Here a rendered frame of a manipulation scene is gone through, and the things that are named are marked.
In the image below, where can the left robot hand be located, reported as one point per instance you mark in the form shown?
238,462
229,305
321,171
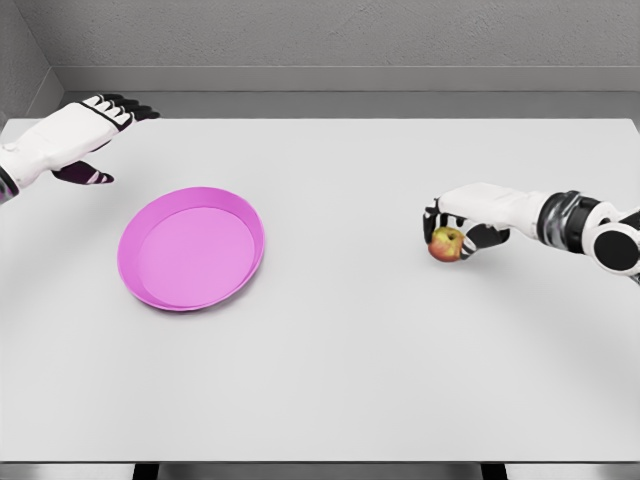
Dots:
70,131

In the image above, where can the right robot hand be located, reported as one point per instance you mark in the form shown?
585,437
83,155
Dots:
472,202

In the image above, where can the red yellow apple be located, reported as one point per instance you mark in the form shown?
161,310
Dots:
445,243

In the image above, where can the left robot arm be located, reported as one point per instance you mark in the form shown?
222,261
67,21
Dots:
17,165

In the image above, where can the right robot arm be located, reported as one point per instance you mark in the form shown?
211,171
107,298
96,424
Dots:
580,220

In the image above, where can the pink round plate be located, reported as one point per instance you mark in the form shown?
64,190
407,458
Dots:
192,250

